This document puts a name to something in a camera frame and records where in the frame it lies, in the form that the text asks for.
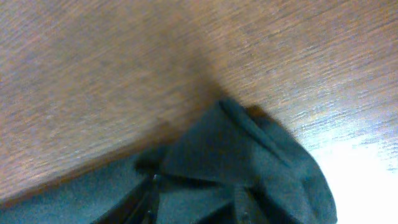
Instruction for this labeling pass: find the dark green Nike t-shirt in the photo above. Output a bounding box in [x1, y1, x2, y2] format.
[1, 100, 338, 223]

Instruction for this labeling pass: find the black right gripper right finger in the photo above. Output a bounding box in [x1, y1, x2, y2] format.
[234, 186, 277, 224]

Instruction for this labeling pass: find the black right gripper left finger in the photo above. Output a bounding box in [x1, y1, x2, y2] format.
[93, 175, 159, 224]

